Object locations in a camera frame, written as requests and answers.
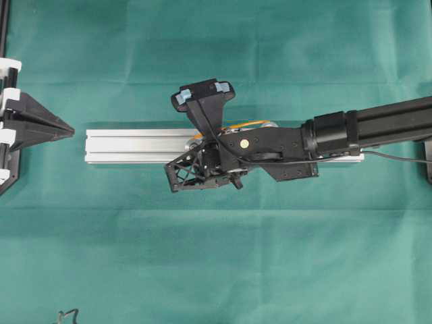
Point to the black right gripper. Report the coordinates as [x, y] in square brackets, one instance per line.
[279, 151]

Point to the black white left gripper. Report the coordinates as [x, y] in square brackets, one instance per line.
[24, 108]

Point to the orange rubber belt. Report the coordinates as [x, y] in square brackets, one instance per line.
[243, 125]

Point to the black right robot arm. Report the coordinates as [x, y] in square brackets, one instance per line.
[327, 137]

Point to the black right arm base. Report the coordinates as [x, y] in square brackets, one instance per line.
[427, 149]

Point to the upper aluminium pulley shaft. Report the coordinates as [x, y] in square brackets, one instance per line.
[194, 145]

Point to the aluminium pulley shaft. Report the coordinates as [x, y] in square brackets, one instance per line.
[269, 124]
[194, 145]

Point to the lower aluminium pulley shaft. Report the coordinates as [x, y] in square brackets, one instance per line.
[269, 124]

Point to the green table cloth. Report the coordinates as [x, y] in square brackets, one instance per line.
[352, 245]

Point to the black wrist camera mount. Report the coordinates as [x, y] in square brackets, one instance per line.
[206, 101]

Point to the aluminium extrusion rail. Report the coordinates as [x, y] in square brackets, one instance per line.
[136, 146]

